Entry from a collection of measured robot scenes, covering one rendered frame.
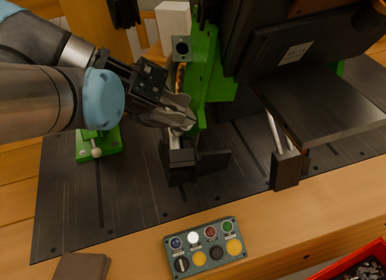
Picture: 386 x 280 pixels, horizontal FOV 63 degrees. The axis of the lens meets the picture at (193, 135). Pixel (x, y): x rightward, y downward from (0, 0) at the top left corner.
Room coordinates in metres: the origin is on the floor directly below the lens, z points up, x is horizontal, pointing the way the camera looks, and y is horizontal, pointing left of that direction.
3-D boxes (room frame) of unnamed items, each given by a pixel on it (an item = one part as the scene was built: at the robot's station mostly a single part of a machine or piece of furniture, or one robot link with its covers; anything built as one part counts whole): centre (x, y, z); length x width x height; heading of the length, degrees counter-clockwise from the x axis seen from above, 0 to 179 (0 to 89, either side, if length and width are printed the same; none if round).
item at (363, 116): (0.55, -0.22, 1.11); 0.39 x 0.16 x 0.03; 10
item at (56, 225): (0.63, -0.12, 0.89); 1.10 x 0.42 x 0.02; 100
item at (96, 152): (0.61, 0.26, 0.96); 0.06 x 0.03 x 0.06; 10
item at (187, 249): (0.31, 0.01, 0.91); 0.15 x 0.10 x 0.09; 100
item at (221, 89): (0.56, -0.06, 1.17); 0.13 x 0.12 x 0.20; 100
